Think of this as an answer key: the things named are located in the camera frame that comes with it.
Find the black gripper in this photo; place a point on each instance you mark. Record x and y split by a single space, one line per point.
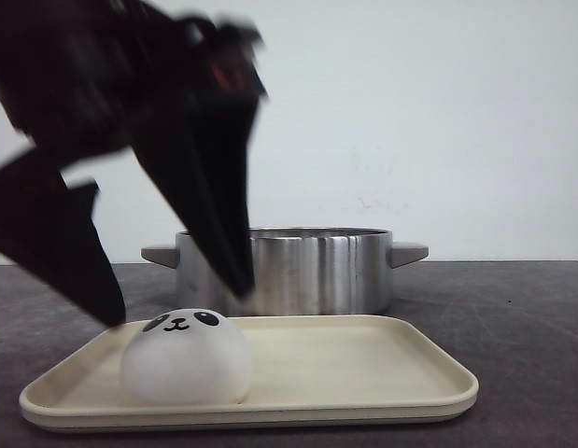
74 72

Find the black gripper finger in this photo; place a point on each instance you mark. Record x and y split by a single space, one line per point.
46 227

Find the panda bun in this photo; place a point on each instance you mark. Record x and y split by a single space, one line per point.
190 356

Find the stainless steel steamer pot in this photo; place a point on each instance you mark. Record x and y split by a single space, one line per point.
298 271

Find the cream rectangular tray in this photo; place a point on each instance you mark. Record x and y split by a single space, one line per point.
309 370

